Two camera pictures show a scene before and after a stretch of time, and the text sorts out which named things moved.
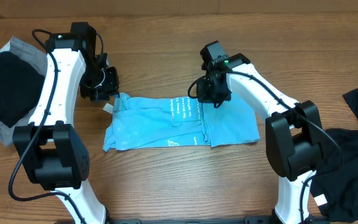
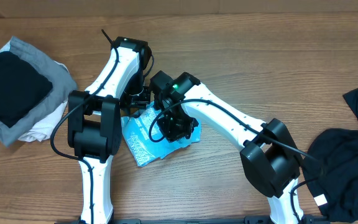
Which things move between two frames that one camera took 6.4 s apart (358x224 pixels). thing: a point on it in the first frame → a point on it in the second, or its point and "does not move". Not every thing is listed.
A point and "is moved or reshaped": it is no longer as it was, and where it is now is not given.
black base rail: [253, 219] does not move
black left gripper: [112, 88] → [142, 102]
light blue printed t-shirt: [143, 122] is moved or reshaped
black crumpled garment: [346, 187] does not move
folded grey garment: [38, 56] does not move
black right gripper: [204, 98] → [174, 135]
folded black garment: [9, 86] does not move
